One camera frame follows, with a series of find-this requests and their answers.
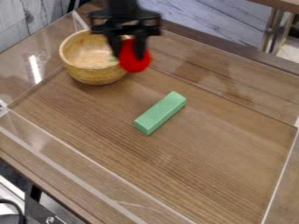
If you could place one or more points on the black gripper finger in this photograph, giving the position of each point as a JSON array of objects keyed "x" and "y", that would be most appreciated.
[
  {"x": 115, "y": 43},
  {"x": 141, "y": 46}
]

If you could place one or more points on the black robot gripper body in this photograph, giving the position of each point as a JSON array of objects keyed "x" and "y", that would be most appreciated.
[{"x": 143, "y": 21}]

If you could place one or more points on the red plush fruit green stem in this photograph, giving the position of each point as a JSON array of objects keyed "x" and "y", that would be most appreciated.
[{"x": 127, "y": 59}]

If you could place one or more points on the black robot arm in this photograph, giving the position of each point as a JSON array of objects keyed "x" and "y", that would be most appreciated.
[{"x": 119, "y": 7}]

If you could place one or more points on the wooden bowl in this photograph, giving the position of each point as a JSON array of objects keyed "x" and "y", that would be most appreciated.
[{"x": 88, "y": 60}]

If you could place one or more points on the green rectangular block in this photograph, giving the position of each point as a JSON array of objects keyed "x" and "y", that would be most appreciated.
[{"x": 150, "y": 121}]

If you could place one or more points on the metal table leg background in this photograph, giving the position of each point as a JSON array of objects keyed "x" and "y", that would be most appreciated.
[{"x": 277, "y": 30}]

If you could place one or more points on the clear acrylic tray barrier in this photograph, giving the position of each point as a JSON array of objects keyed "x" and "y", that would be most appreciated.
[{"x": 206, "y": 169}]

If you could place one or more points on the black table frame bracket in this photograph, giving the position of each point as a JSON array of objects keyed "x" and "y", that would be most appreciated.
[{"x": 35, "y": 210}]

